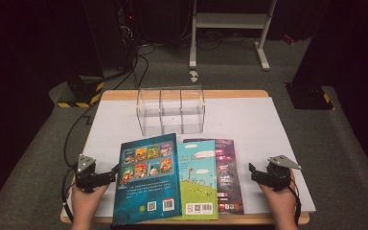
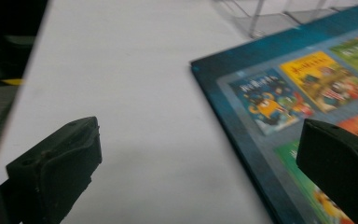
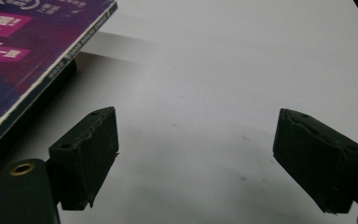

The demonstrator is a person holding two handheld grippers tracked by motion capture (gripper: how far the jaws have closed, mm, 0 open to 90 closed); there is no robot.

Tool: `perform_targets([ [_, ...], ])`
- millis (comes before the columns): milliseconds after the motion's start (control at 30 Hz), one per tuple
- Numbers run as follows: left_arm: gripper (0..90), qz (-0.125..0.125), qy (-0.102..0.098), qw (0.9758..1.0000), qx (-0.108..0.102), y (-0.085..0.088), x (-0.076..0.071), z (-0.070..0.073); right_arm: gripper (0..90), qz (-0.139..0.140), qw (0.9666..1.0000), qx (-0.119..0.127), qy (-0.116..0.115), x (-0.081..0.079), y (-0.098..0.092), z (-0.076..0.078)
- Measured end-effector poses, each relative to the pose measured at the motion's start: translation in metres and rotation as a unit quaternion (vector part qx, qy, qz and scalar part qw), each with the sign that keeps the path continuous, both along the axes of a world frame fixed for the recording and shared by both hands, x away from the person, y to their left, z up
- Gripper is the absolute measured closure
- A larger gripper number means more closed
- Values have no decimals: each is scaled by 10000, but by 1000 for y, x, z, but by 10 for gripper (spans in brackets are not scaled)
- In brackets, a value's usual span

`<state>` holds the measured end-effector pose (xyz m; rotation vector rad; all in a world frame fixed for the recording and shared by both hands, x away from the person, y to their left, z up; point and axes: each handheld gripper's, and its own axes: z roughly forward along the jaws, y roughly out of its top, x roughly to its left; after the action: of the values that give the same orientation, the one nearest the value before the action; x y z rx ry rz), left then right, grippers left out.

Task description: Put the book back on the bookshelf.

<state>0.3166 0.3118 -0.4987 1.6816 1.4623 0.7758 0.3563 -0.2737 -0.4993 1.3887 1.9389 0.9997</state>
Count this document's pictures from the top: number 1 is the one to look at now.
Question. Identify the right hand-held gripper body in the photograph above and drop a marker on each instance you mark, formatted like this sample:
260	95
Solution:
278	177

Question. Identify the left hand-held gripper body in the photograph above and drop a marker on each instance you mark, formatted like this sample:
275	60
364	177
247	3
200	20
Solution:
86	179

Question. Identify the purple magazine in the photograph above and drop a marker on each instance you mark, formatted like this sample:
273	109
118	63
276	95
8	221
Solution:
228	179

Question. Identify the dark blue hardcover book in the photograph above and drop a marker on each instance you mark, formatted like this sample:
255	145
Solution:
148	182

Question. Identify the green and light-blue picture book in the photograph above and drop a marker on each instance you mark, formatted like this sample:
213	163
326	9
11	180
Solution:
198	179

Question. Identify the clear acrylic book rack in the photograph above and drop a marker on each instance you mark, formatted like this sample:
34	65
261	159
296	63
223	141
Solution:
172	111

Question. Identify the person's left hand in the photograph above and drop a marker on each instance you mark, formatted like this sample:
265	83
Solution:
86	201

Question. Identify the person's right hand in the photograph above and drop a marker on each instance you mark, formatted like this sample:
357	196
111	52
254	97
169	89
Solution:
279	201

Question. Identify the white table mat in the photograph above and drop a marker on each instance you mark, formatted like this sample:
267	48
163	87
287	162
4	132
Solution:
252	127

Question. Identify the black base with yellow stripes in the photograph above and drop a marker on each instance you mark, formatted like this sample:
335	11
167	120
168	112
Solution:
83	94

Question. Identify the black base with yellow corner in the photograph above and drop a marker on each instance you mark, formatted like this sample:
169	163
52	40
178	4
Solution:
310	97

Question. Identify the crumpled white paper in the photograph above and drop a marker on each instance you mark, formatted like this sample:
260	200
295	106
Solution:
194	76

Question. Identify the small red object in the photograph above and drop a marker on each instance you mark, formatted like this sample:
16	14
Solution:
288	39

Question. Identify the white metal stand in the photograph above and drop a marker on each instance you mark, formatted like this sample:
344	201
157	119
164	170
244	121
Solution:
231	19

